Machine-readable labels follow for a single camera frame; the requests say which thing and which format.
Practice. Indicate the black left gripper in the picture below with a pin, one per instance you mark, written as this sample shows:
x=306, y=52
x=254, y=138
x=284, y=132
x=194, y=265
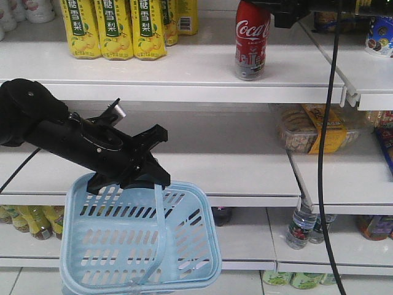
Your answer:
x=114, y=156

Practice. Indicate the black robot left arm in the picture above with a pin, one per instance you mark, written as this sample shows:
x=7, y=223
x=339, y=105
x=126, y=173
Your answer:
x=30, y=113

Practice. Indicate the white metal shelving unit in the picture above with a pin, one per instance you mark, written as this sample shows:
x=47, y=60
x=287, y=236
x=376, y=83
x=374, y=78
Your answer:
x=222, y=137

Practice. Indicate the clear box of biscuits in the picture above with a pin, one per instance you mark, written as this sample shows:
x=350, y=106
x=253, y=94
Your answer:
x=299, y=127

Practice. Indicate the yellow pear drink bottle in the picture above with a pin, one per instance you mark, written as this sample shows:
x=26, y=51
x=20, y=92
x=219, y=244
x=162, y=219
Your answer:
x=115, y=29
x=81, y=28
x=148, y=30

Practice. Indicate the blue cookie cup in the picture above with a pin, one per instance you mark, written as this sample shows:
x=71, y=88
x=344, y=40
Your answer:
x=379, y=38

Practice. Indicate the red coca-cola aluminium bottle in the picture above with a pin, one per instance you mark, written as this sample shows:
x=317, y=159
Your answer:
x=252, y=30

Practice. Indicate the clear water bottle dark label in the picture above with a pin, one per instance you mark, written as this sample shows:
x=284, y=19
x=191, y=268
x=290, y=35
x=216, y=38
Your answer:
x=317, y=236

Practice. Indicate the brown biscuit package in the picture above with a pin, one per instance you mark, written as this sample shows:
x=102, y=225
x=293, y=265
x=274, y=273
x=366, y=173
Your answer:
x=326, y=22

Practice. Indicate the light blue plastic basket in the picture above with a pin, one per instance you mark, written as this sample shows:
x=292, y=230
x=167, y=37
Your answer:
x=138, y=240

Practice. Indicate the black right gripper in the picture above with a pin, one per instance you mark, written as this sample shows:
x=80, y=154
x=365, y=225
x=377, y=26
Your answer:
x=288, y=12

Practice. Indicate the wrist camera with silver lens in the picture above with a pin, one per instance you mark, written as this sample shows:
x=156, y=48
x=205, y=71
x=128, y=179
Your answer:
x=112, y=115

